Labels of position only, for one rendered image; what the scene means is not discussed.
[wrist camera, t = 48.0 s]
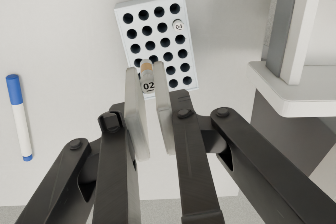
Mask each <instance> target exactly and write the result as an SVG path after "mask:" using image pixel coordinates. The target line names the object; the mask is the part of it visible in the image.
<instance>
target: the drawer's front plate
mask: <svg viewBox="0 0 336 224"><path fill-rule="evenodd" d="M266 63H267V62H266V61H250V62H249V63H248V64H247V71H246V76H247V78H248V79H249V80H250V81H251V82H252V83H253V85H254V86H255V87H256V88H257V89H258V91H259V92H260V93H261V94H262V95H263V96H264V98H265V99H266V100H267V101H268V102H269V104H270V105H271V106H272V107H273V108H274V109H275V111H276V112H277V113H278V114H279V115H280V116H282V117H286V118H305V117H336V65H304V66H303V70H302V75H301V79H300V83H299V85H288V84H287V83H286V82H285V81H284V80H283V79H282V78H280V77H276V76H275V75H274V74H273V73H272V72H271V71H270V70H269V69H268V68H267V67H266Z"/></svg>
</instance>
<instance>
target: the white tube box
mask: <svg viewBox="0 0 336 224"><path fill-rule="evenodd" d="M114 13H115V16H116V20H117V24H118V28H119V32H120V35H121V39H122V43H123V47H124V51H125V54H126V58H127V62H128V66H129V68H131V67H135V68H137V72H138V76H139V80H140V82H141V62H142V61H143V60H145V59H148V60H150V61H151V62H152V65H153V64H155V62H160V61H162V62H163V63H164V67H165V72H166V77H167V82H168V87H169V91H170V92H173V91H178V90H183V89H185V90H187V91H188V92H190V91H195V90H199V82H198V76H197V69H196V63H195V57H194V50H193V44H192V37H191V31H190V24H189V18H188V11H187V5H186V0H132V1H128V2H123V3H118V4H116V6H115V8H114ZM175 20H181V22H182V23H183V24H184V29H183V31H181V32H176V31H175V29H174V26H173V22H174V21H175ZM142 92H143V91H142ZM143 96H144V100H145V101H146V100H151V99H155V98H156V92H154V93H152V94H146V93H144V92H143Z"/></svg>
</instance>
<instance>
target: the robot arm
mask: <svg viewBox="0 0 336 224"><path fill-rule="evenodd" d="M153 72H154V85H155V98H156V111H157V115H158V120H159V124H160V128H161V132H162V136H163V141H164V145H165V149H166V153H167V155H169V156H173V155H176V161H177V170H178V180H179V189H180V198H181V208H182V217H181V223H182V224H226V223H225V219H224V215H223V212H222V210H221V208H220V204H219V200H218V196H217V192H216V188H215V184H214V180H213V176H212V172H211V168H210V164H209V160H208V156H207V154H216V157H217V158H218V160H219V161H220V163H221V164H222V165H223V167H224V168H225V169H226V171H227V172H228V173H229V175H230V176H231V178H232V179H233V180H234V182H235V183H236V184H237V186H238V187H239V188H240V190H241V191H242V193H243V194H244V195H245V197H246V198H247V199H248V201H249V202H250V203H251V205H252V206H253V208H254V209H255V210H256V212H257V213H258V214H259V216H260V217H261V218H262V220H263V221H264V223H265V224H336V203H335V202H334V201H333V200H332V199H331V198H330V197H329V196H328V195H327V194H326V193H324V192H323V191H322V190H321V189H320V188H319V187H318V186H317V185H316V184H315V183H314V182H313V181H311V180H310V179H309V178H308V177H307V176H306V175H305V174H304V173H303V172H302V171H301V170H300V169H298V168H297V167H296V166H295V165H294V164H293V163H292V162H291V161H290V160H289V159H288V158H286V157H285V156H284V155H283V154H282V153H281V152H280V151H279V150H278V149H277V148H276V147H275V146H273V145H272V144H271V143H270V142H269V141H268V140H267V139H266V138H265V137H264V136H263V135H261V134H260V133H259V132H258V131H257V130H256V129H255V128H254V127H253V126H252V125H251V124H250V123H248V122H247V121H246V120H245V119H244V118H243V117H242V116H241V115H240V114H239V113H238V112H236V111H235V110H234V109H232V108H230V107H220V108H217V109H215V110H213V111H212V112H211V114H210V116H202V115H199V114H197V113H196V111H195V110H194V107H193V103H192V100H191V97H190V94H189V92H188V91H187V90H185V89H181V90H176V91H171V92H170V90H169V85H168V80H167V75H166V70H165V66H164V62H162V61H158V62H155V63H154V64H153ZM97 120H98V123H99V126H100V129H101V132H102V135H101V137H100V138H99V139H97V140H95V141H92V142H90V143H89V141H88V139H86V138H76V139H74V140H71V141H70V142H69V143H67V144H66V145H65V146H64V148H63V149H62V151H61V153H60V154H59V156H58V157H57V159H56V160H55V162H54V163H53V165H52V166H51V168H50V170H49V171H48V173H47V174H46V176H45V177H44V179H43V180H42V182H41V183H40V185H39V187H38V188H37V190H36V191H35V193H34V194H33V196H32V197H31V199H30V200H29V202H28V204H27V205H26V207H25V208H24V210H23V211H22V213H21V214H20V216H19V217H18V219H17V221H16V222H15V224H86V223H87V221H88V218H89V216H90V213H91V211H92V208H93V206H94V209H93V219H92V224H142V217H141V204H140V190H139V177H138V165H137V161H139V162H145V161H149V159H150V158H151V154H150V144H149V134H148V123H147V113H146V103H145V98H144V94H143V91H142V89H141V83H140V79H139V75H138V71H137V68H135V67H129V68H127V70H126V79H125V102H122V103H117V104H113V105H112V106H111V107H110V109H109V111H108V112H105V113H103V114H102V115H100V116H99V117H98V119H97ZM135 156H136V158H135ZM136 160H137V161H136Z"/></svg>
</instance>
